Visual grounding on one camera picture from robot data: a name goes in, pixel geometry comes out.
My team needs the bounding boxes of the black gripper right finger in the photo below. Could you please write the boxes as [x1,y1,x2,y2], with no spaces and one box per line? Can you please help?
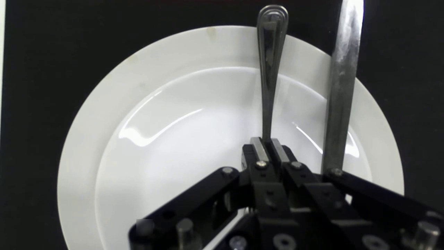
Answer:
[271,137,444,250]

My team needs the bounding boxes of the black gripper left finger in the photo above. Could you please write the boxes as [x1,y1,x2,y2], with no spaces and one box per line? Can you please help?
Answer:
[128,136,278,250]

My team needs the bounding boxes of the silver table knife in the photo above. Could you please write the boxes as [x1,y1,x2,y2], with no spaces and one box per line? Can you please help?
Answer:
[320,0,366,176]

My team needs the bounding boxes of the silver fork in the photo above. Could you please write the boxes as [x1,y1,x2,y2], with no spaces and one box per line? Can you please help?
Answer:
[255,4,289,143]

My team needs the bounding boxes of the white round plate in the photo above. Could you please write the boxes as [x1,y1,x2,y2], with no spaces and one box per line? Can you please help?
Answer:
[55,24,406,250]

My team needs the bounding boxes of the black placemat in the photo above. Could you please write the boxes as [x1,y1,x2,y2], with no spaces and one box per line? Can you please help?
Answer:
[0,0,444,250]

